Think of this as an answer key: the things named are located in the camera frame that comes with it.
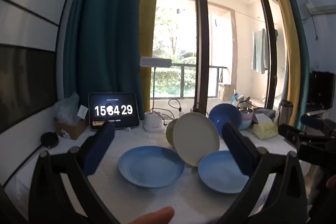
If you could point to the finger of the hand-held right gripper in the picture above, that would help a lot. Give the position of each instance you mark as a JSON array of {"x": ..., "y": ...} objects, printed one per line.
[
  {"x": 313, "y": 123},
  {"x": 292, "y": 136}
]

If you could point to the dark sliding door frame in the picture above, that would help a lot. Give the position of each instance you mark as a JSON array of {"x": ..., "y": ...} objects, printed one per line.
[{"x": 202, "y": 29}]

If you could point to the pastel blue bowl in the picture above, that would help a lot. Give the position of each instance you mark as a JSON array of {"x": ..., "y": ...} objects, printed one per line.
[{"x": 246, "y": 124}]

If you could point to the yellow curtain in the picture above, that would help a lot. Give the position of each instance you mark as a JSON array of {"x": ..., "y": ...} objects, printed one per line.
[
  {"x": 148, "y": 16},
  {"x": 284, "y": 29}
]

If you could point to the balcony railing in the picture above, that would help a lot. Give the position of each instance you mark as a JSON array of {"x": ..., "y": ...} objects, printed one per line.
[{"x": 183, "y": 64}]

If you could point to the pink bowl with red dots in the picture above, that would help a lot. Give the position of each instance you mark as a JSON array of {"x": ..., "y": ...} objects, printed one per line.
[{"x": 195, "y": 138}]

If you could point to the pale green bowl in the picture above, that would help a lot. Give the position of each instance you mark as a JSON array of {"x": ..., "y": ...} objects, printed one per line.
[{"x": 170, "y": 132}]

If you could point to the steel thermos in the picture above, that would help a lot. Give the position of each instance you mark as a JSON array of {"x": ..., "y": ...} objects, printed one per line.
[{"x": 285, "y": 111}]

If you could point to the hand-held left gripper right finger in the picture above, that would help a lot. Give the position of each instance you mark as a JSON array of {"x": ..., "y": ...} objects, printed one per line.
[{"x": 237, "y": 150}]

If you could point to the black round puck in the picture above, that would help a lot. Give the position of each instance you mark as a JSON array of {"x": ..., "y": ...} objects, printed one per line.
[{"x": 49, "y": 139}]

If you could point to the white paper label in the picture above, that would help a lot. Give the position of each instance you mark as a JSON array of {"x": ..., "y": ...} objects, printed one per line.
[{"x": 83, "y": 112}]

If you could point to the person's right hand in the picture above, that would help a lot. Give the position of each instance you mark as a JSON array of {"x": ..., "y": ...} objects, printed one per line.
[{"x": 332, "y": 180}]

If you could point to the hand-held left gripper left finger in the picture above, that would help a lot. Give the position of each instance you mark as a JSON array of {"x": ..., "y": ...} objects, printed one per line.
[{"x": 101, "y": 144}]

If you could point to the white air conditioner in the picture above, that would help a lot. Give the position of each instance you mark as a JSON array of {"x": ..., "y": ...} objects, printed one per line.
[{"x": 323, "y": 6}]

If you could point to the clear plastic bag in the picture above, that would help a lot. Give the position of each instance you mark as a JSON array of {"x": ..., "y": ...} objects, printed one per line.
[{"x": 65, "y": 108}]

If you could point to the white lamp base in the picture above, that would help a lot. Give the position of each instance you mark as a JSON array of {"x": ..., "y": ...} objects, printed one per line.
[{"x": 153, "y": 123}]

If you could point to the grey cloth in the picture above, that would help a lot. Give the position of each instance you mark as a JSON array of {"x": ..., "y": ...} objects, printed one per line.
[{"x": 265, "y": 111}]

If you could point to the person's left hand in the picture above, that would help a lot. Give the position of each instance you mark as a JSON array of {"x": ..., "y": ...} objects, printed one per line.
[{"x": 157, "y": 216}]

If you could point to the yellow tissue pack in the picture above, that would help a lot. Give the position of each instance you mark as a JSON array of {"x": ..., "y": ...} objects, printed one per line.
[{"x": 265, "y": 129}]

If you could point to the black monitor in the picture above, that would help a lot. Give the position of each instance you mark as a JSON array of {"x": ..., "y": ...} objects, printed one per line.
[{"x": 321, "y": 91}]

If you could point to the balcony cardboard box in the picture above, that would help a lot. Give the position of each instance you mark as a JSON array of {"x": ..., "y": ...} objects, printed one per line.
[{"x": 226, "y": 92}]

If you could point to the hanging green towel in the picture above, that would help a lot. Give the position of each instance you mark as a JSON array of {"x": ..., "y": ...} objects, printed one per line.
[{"x": 260, "y": 50}]

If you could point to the dark blue bowl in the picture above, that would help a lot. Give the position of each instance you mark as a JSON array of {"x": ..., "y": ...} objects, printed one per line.
[{"x": 223, "y": 113}]

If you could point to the light blue plate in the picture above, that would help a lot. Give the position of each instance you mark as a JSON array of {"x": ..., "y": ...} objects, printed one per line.
[
  {"x": 151, "y": 170},
  {"x": 221, "y": 174}
]

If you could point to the steel pot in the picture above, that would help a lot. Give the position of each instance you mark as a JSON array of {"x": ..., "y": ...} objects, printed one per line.
[{"x": 245, "y": 109}]

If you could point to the teal curtain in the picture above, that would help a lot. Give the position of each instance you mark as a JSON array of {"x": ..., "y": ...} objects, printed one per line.
[
  {"x": 105, "y": 29},
  {"x": 303, "y": 61}
]

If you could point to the tablet showing clock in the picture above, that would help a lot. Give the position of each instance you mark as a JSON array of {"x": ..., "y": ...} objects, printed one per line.
[{"x": 114, "y": 111}]

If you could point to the blue bag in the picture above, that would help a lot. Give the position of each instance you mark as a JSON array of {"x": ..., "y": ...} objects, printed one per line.
[{"x": 236, "y": 100}]

